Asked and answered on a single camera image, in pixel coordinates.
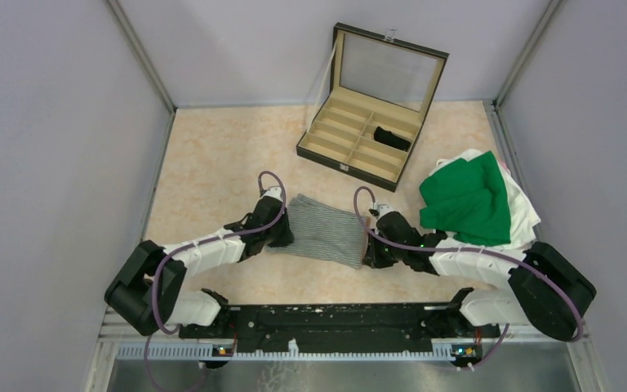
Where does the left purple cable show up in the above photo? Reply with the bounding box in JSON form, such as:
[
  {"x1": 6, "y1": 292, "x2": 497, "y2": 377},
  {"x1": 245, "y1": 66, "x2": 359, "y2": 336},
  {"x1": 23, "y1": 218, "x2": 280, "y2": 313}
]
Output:
[{"x1": 143, "y1": 171, "x2": 288, "y2": 392}]

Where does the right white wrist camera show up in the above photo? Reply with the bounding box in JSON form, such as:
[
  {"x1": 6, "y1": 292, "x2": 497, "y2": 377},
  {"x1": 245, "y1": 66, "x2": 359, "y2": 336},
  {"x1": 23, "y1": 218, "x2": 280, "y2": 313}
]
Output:
[{"x1": 369, "y1": 202, "x2": 396, "y2": 219}]

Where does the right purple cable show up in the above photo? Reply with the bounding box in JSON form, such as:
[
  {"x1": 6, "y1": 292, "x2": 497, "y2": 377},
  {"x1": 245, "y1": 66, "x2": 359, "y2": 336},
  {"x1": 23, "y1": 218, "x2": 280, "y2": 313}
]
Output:
[{"x1": 352, "y1": 185, "x2": 586, "y2": 372}]

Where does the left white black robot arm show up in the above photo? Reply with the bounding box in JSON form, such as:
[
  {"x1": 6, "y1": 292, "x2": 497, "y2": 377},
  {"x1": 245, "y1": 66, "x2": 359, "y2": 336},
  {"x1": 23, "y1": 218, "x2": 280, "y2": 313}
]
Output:
[{"x1": 104, "y1": 186, "x2": 294, "y2": 338}]

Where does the green cloth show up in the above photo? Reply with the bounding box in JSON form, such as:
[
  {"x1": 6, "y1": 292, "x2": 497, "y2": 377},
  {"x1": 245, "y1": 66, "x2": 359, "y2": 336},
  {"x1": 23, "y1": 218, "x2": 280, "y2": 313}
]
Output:
[{"x1": 419, "y1": 152, "x2": 511, "y2": 247}]

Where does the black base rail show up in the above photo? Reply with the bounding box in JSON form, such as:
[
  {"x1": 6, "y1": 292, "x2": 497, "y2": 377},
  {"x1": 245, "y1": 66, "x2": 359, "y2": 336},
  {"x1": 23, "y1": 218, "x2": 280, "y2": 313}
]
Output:
[{"x1": 179, "y1": 302, "x2": 500, "y2": 354}]

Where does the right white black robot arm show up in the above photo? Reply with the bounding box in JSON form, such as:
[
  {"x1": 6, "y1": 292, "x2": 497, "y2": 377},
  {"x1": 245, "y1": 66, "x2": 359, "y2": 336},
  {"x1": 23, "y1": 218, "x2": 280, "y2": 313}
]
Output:
[{"x1": 364, "y1": 205, "x2": 597, "y2": 341}]

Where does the black underwear with beige waistband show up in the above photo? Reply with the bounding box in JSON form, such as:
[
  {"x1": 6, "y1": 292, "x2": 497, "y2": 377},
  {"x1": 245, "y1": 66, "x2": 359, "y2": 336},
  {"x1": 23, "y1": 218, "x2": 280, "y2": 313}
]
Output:
[{"x1": 373, "y1": 127, "x2": 411, "y2": 152}]

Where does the white cloth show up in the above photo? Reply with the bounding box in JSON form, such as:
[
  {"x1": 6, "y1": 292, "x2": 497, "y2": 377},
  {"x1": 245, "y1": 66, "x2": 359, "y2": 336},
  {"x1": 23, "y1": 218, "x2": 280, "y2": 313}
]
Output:
[{"x1": 435, "y1": 149, "x2": 542, "y2": 256}]

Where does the grey striped underwear orange trim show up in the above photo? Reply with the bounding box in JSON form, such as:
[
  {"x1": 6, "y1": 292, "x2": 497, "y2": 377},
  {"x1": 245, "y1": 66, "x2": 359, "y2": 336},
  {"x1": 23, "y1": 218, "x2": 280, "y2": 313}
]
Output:
[{"x1": 266, "y1": 194, "x2": 367, "y2": 269}]

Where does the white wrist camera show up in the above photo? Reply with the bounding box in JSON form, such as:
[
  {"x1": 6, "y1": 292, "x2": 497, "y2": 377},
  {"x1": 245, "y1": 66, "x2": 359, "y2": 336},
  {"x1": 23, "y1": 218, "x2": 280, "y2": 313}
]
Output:
[
  {"x1": 260, "y1": 186, "x2": 286, "y2": 203},
  {"x1": 369, "y1": 202, "x2": 396, "y2": 219}
]

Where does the purple cable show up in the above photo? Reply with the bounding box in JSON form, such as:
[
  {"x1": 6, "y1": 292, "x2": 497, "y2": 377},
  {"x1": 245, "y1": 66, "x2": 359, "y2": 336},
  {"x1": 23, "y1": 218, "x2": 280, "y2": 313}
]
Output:
[
  {"x1": 352, "y1": 185, "x2": 586, "y2": 372},
  {"x1": 143, "y1": 171, "x2": 288, "y2": 392}
]

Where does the black leather compartment box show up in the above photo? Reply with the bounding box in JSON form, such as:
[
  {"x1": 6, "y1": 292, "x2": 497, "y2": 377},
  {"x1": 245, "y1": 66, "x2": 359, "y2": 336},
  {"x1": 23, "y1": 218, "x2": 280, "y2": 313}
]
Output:
[{"x1": 296, "y1": 23, "x2": 449, "y2": 192}]

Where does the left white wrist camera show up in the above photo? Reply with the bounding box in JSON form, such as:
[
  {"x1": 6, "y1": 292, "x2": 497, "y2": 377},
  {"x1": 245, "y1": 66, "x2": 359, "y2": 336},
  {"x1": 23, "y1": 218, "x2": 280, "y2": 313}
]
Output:
[{"x1": 260, "y1": 186, "x2": 286, "y2": 203}]

